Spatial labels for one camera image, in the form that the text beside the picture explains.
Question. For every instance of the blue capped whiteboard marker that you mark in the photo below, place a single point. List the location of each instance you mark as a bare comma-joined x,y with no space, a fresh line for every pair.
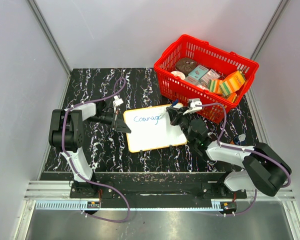
168,108

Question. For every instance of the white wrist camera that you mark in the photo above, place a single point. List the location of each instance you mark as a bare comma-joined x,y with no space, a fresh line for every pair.
194,105
117,101

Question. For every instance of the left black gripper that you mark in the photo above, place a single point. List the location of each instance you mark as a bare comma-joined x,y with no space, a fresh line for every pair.
121,125

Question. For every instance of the aluminium frame rail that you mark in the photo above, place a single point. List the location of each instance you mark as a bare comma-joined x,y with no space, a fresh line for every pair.
66,195

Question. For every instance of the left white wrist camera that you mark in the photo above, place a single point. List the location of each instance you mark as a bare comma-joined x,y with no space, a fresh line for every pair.
117,101

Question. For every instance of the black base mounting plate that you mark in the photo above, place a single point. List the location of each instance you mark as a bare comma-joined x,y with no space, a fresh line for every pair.
205,185

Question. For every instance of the pink white carton box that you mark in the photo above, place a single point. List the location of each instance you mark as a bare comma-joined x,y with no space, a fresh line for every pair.
210,75

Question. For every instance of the brown chocolate muffin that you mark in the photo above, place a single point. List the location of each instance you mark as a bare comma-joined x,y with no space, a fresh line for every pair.
185,65

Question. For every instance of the yellow green sponge pack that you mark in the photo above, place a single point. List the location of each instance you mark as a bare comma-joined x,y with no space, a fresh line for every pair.
214,86

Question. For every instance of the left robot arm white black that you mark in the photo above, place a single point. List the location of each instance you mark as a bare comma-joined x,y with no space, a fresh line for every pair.
66,132

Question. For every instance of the red plastic shopping basket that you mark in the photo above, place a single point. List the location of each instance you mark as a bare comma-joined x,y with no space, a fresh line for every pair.
222,62

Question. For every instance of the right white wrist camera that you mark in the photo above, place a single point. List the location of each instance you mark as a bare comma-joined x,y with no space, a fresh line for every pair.
194,105

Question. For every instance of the orange sponge pack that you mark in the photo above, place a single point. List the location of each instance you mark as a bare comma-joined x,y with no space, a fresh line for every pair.
234,81

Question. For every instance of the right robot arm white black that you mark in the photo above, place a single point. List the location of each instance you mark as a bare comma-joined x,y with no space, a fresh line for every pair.
262,168

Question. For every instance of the yellow framed whiteboard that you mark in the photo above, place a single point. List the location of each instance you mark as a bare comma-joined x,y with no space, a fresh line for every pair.
151,129

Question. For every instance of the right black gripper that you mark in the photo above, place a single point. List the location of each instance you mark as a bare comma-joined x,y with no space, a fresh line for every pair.
176,115

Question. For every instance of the teal small carton box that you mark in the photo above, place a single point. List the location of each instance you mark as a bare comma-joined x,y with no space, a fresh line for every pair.
198,72

